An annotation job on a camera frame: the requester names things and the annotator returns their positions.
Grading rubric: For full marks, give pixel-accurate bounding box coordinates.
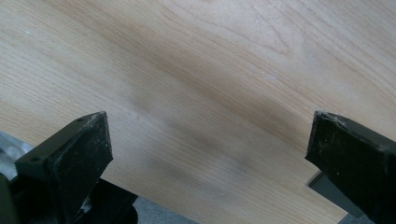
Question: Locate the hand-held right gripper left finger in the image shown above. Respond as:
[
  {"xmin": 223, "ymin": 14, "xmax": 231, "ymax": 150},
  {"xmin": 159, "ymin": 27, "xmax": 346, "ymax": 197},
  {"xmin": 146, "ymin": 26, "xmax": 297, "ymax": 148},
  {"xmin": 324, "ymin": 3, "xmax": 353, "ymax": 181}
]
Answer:
[{"xmin": 14, "ymin": 110, "xmax": 114, "ymax": 224}]

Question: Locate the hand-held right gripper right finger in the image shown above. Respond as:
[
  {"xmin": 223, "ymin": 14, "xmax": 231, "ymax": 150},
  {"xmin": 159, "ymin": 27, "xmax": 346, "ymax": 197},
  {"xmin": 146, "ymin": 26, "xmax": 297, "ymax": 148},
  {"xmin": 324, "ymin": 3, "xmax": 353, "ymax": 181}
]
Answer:
[{"xmin": 304, "ymin": 110, "xmax": 396, "ymax": 224}]

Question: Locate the grey metal object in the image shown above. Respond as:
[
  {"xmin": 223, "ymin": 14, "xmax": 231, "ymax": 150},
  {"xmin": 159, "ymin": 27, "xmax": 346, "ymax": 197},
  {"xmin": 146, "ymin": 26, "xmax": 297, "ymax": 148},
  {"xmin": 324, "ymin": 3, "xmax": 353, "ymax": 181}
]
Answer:
[{"xmin": 0, "ymin": 130, "xmax": 34, "ymax": 181}]

